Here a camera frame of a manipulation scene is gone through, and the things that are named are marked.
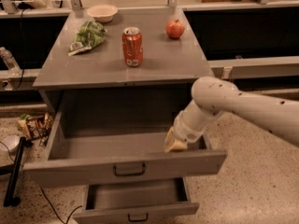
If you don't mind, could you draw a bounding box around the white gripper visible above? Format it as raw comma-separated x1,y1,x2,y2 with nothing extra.
164,111,206,152

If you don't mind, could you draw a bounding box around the grey top drawer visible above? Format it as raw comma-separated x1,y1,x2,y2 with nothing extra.
23,91,228,189

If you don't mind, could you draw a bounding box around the grey drawer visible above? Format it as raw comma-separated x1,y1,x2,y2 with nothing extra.
23,91,228,189
73,178,199,224

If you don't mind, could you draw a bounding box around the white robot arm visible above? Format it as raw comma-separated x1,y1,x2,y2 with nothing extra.
164,77,299,152

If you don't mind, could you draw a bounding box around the grey bottom drawer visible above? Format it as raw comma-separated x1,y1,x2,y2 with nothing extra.
73,178,199,224

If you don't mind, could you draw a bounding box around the grey drawer cabinet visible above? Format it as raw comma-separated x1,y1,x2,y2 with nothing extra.
34,7,212,137

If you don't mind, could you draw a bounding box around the orange soda can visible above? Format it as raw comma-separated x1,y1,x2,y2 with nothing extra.
122,27,143,67

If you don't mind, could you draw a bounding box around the red apple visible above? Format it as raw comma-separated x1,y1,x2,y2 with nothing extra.
165,19,185,39

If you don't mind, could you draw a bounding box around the brown snack bag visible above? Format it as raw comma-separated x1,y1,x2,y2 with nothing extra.
17,112,54,141

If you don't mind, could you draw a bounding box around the green chip bag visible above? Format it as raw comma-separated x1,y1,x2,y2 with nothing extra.
68,21,106,56

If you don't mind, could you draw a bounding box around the white bowl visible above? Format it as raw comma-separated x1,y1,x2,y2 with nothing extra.
87,5,119,23

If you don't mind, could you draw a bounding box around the white round floor disc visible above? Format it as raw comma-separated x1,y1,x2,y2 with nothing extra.
0,135,20,152

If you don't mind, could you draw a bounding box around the black stand leg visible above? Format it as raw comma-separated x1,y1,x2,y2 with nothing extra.
4,137,25,207

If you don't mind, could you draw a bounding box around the clear plastic bottle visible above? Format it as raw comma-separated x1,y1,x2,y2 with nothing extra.
0,47,21,77

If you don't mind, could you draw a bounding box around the black floor cable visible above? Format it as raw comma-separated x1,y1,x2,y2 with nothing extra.
0,140,82,224

